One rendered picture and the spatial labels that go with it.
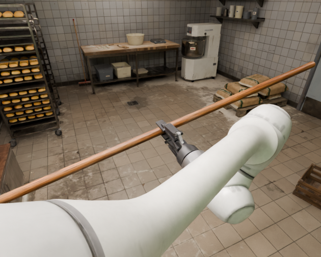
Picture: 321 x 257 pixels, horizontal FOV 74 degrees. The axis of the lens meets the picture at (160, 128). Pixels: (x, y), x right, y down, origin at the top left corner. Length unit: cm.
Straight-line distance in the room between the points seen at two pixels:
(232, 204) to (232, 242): 172
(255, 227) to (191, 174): 212
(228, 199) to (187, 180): 24
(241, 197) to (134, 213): 36
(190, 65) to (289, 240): 422
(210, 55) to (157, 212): 559
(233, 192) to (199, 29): 507
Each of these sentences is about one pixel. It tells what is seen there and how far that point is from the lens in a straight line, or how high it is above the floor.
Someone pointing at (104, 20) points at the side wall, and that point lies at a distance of 568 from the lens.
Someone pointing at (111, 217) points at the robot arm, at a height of 171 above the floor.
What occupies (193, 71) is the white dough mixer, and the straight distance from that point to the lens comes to 554.
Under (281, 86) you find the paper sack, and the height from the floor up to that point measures 42.
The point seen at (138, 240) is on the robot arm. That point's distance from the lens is 18.
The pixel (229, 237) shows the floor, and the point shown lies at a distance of 225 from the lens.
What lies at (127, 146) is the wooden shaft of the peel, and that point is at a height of 140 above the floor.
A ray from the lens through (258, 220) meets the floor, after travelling 245.
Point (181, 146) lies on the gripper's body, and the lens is 66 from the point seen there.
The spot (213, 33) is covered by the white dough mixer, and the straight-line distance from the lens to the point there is 570.
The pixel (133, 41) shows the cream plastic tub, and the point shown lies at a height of 100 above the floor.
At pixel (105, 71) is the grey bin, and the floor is 44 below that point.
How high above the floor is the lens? 184
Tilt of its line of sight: 31 degrees down
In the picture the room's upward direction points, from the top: straight up
